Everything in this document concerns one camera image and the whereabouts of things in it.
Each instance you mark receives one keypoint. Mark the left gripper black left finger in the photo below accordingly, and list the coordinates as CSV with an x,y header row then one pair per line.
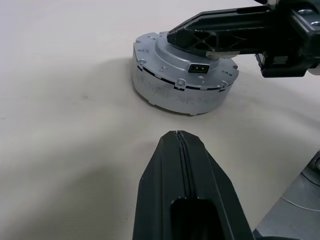
x,y
160,175

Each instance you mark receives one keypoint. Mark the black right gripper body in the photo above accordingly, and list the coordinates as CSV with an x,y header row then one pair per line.
x,y
295,42

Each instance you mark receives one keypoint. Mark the grey hinged motor lid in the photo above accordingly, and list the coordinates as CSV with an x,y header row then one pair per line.
x,y
170,57

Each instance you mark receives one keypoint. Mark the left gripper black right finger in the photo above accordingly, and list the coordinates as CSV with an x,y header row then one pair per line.
x,y
210,175

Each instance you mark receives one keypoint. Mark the grey motor housing copper windings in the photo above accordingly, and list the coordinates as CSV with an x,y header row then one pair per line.
x,y
160,92

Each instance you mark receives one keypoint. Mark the grey metal base plate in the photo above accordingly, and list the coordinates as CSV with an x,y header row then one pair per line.
x,y
295,200

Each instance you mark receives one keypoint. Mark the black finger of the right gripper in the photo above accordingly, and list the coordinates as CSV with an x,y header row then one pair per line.
x,y
225,17
225,40

